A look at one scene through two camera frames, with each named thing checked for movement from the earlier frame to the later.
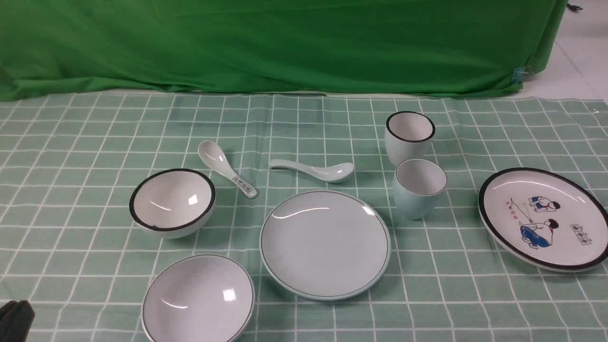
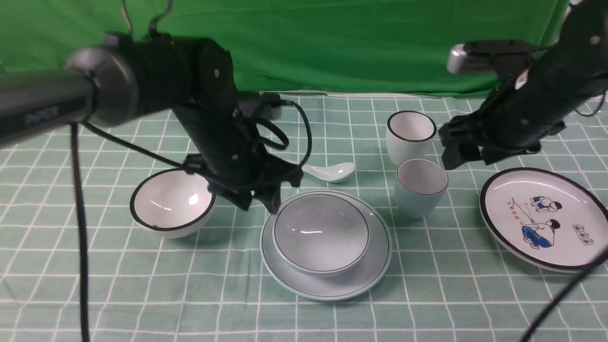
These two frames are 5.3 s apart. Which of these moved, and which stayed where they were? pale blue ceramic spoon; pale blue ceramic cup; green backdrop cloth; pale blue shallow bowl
Moved: pale blue shallow bowl
Stayed: pale blue ceramic spoon; pale blue ceramic cup; green backdrop cloth
